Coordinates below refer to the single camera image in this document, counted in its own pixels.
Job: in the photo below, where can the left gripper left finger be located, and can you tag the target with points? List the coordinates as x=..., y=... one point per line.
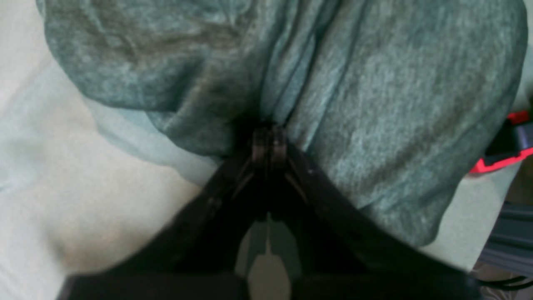
x=194, y=256

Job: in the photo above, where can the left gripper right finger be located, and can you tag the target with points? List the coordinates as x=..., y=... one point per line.
x=342, y=254

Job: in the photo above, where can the green long-sleeve T-shirt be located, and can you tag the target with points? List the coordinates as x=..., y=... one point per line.
x=395, y=100

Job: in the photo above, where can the blue bar clamp centre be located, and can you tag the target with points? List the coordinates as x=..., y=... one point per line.
x=512, y=144

